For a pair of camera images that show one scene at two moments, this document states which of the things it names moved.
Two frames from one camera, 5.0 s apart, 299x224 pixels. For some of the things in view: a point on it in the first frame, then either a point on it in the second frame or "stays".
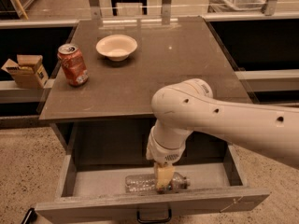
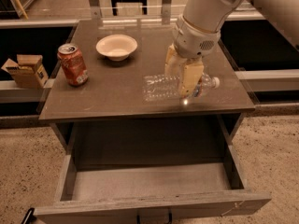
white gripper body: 162,154 → 193,42
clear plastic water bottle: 144,183 → 168,88
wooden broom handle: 18,2 stays
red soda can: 73,64 stays
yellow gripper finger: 163,176 → 192,75
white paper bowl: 117,47 stays
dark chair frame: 143,0 stays
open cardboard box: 28,71 stays
